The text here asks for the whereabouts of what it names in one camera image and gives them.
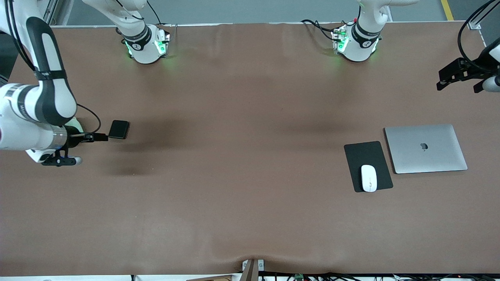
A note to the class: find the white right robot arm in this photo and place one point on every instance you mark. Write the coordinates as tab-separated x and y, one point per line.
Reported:
23	128

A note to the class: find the brown table cover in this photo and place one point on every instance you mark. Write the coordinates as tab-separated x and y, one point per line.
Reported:
250	210

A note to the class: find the brown mount post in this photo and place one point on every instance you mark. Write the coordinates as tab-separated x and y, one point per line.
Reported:
250	273

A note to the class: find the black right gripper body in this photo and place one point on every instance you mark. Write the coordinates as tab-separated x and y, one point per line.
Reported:
72	139

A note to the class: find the black mouse pad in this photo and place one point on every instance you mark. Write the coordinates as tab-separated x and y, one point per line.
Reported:
375	156

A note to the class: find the silver post bracket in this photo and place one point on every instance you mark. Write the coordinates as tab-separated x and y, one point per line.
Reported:
261	265

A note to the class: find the green dinosaur plush toy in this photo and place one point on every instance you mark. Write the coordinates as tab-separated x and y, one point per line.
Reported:
79	125

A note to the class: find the aluminium frame post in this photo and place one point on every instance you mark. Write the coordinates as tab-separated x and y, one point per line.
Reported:
474	24
54	11

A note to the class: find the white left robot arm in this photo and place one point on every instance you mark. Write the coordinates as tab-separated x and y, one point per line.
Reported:
357	47

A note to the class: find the white computer mouse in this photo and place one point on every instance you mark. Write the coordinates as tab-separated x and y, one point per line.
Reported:
368	178

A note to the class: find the silver laptop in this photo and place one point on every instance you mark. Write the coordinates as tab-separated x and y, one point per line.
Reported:
425	150

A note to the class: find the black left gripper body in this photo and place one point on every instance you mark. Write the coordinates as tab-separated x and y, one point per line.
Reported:
474	66

